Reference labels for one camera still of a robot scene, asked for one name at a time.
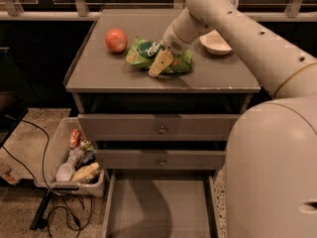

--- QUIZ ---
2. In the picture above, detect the red apple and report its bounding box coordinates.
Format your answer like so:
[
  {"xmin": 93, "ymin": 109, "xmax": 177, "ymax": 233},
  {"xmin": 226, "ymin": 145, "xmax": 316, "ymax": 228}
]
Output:
[{"xmin": 105, "ymin": 29, "xmax": 128, "ymax": 54}]

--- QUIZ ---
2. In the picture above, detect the grey middle drawer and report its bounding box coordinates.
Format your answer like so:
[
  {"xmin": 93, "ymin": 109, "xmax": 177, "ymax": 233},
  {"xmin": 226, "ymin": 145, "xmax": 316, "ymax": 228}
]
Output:
[{"xmin": 95, "ymin": 150, "xmax": 225, "ymax": 170}]

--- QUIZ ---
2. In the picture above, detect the white plastic spoon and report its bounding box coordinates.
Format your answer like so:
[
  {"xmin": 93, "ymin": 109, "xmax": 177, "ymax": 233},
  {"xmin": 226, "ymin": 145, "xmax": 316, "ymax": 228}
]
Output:
[{"xmin": 56, "ymin": 148, "xmax": 84, "ymax": 181}]

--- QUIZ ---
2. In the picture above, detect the grey top drawer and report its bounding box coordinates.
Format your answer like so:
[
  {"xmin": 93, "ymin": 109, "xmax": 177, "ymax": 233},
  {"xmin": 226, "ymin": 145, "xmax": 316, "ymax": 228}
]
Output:
[{"xmin": 77, "ymin": 114, "xmax": 239, "ymax": 141}]

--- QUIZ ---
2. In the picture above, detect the white bowl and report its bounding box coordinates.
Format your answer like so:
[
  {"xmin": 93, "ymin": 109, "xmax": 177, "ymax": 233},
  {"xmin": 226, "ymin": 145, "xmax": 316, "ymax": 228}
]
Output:
[{"xmin": 199, "ymin": 30, "xmax": 232, "ymax": 56}]

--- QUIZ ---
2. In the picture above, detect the green rice chip bag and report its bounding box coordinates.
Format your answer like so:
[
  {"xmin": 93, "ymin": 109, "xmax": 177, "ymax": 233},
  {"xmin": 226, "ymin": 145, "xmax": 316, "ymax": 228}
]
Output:
[{"xmin": 126, "ymin": 36, "xmax": 193, "ymax": 74}]

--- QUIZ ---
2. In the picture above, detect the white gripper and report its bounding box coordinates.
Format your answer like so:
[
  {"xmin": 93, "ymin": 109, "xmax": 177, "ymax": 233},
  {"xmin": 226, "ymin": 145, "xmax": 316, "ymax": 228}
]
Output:
[{"xmin": 149, "ymin": 23, "xmax": 192, "ymax": 77}]

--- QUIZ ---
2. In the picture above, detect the black stand leg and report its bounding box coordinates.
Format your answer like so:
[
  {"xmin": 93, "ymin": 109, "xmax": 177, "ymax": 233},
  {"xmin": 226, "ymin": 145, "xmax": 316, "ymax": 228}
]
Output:
[{"xmin": 30, "ymin": 190, "xmax": 53, "ymax": 230}]

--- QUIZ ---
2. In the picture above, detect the clear plastic storage bin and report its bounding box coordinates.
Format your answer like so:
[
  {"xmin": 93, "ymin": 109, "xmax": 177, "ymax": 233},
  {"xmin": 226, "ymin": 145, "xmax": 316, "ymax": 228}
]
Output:
[{"xmin": 34, "ymin": 117, "xmax": 105, "ymax": 197}]

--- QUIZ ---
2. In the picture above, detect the red snack can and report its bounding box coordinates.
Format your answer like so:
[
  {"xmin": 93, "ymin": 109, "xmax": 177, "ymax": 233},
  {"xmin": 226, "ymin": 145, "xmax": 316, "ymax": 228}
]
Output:
[{"xmin": 69, "ymin": 129, "xmax": 81, "ymax": 149}]

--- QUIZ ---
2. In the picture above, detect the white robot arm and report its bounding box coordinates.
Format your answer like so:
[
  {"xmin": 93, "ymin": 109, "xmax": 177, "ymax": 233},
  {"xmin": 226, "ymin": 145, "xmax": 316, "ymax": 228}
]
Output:
[{"xmin": 150, "ymin": 0, "xmax": 317, "ymax": 238}]

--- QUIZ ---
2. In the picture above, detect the black cable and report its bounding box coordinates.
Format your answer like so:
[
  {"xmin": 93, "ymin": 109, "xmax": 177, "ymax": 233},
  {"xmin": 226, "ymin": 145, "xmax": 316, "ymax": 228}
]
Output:
[{"xmin": 0, "ymin": 114, "xmax": 95, "ymax": 238}]

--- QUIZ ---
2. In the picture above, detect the small red white packet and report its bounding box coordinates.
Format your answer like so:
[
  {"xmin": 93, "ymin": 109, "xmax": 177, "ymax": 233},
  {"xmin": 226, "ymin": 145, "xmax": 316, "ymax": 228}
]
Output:
[{"xmin": 0, "ymin": 170, "xmax": 21, "ymax": 185}]

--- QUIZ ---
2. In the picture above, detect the metal window railing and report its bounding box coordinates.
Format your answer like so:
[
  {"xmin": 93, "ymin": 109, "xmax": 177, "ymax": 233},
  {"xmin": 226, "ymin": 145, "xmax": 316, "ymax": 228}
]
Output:
[{"xmin": 0, "ymin": 0, "xmax": 317, "ymax": 22}]

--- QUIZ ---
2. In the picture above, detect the grey bottom drawer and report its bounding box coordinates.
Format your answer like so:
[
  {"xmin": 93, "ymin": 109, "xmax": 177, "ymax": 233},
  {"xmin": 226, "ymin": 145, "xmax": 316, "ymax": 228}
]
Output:
[{"xmin": 101, "ymin": 173, "xmax": 223, "ymax": 238}]

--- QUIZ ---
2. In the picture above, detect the grey drawer cabinet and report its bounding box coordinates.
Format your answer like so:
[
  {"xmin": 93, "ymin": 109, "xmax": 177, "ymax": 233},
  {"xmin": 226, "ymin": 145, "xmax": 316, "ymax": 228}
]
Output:
[{"xmin": 62, "ymin": 7, "xmax": 262, "ymax": 238}]

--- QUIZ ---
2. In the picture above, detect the yellow snack bag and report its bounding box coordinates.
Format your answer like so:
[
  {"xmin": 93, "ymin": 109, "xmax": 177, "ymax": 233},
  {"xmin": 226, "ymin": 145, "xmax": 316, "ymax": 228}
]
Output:
[{"xmin": 72, "ymin": 163, "xmax": 100, "ymax": 183}]

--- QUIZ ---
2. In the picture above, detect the grey drawer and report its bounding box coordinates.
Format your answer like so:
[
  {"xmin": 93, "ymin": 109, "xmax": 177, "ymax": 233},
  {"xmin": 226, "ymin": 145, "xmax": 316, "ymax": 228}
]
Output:
[
  {"xmin": 101, "ymin": 173, "xmax": 223, "ymax": 238},
  {"xmin": 77, "ymin": 114, "xmax": 239, "ymax": 141},
  {"xmin": 95, "ymin": 150, "xmax": 225, "ymax": 170}
]

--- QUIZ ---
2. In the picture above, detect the dark snack packet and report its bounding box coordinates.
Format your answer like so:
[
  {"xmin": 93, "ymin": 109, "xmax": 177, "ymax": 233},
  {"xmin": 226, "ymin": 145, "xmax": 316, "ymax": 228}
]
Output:
[{"xmin": 76, "ymin": 151, "xmax": 96, "ymax": 170}]

